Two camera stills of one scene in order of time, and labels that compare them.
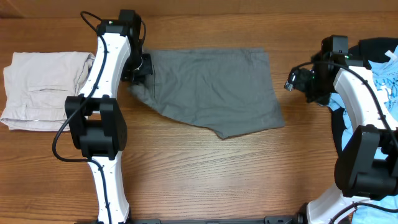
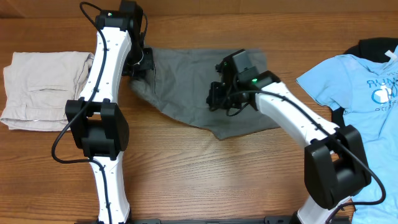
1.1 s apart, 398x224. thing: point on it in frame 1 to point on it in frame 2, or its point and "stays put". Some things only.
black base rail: [268, 219] stays put
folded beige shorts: [37, 86] stays put
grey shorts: [231, 90] stays put
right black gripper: [301, 76] to [216, 100]
